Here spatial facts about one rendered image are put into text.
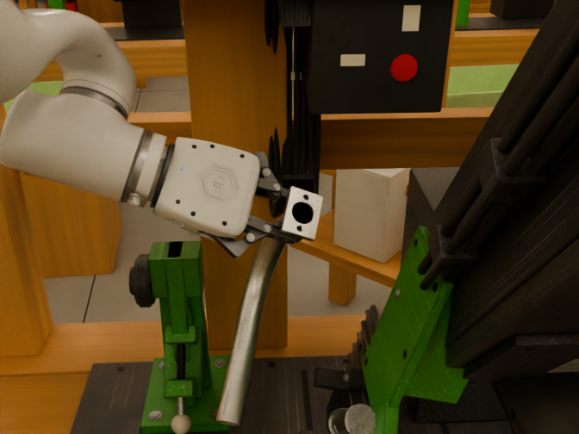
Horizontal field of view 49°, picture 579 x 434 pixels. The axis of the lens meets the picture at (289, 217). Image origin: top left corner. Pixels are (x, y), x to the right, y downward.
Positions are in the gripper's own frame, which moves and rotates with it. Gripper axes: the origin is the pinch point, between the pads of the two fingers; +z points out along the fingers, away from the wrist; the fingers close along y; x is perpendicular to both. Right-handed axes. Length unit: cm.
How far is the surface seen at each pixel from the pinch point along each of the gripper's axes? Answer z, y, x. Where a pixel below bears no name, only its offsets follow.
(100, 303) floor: -15, 23, 216
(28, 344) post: -26, -16, 54
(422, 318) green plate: 13.6, -9.8, -9.2
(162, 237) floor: 4, 69, 247
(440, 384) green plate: 19.9, -14.8, -3.7
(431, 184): 20.6, 13.6, 5.6
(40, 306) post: -27, -9, 53
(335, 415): 12.5, -19.7, 6.3
